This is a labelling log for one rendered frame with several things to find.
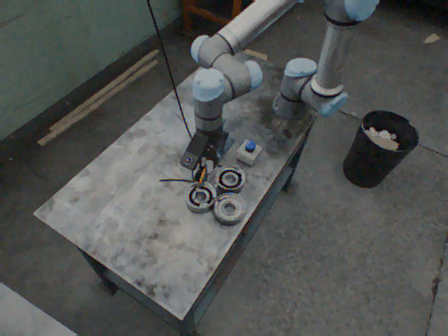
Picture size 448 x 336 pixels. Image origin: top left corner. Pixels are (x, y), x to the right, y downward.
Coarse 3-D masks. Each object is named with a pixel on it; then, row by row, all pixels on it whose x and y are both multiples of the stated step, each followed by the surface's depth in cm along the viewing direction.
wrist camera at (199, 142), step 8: (200, 136) 90; (208, 136) 90; (192, 144) 90; (200, 144) 90; (208, 144) 91; (192, 152) 90; (200, 152) 89; (184, 160) 90; (192, 160) 89; (192, 168) 89
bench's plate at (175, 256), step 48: (192, 96) 144; (240, 96) 146; (144, 144) 126; (240, 144) 129; (288, 144) 130; (96, 192) 112; (144, 192) 113; (240, 192) 116; (96, 240) 102; (144, 240) 103; (192, 240) 104; (144, 288) 94; (192, 288) 95
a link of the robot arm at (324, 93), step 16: (320, 0) 93; (336, 0) 86; (352, 0) 82; (368, 0) 84; (336, 16) 89; (352, 16) 86; (368, 16) 89; (336, 32) 95; (352, 32) 95; (336, 48) 99; (320, 64) 109; (336, 64) 104; (320, 80) 113; (336, 80) 111; (304, 96) 124; (320, 96) 116; (336, 96) 116; (320, 112) 121
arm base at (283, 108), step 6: (276, 96) 141; (282, 96) 134; (276, 102) 140; (282, 102) 135; (288, 102) 134; (294, 102) 133; (300, 102) 133; (276, 108) 139; (282, 108) 136; (288, 108) 135; (294, 108) 135; (300, 108) 135; (306, 108) 138; (276, 114) 140; (282, 114) 138; (288, 114) 136; (294, 114) 138; (300, 114) 137
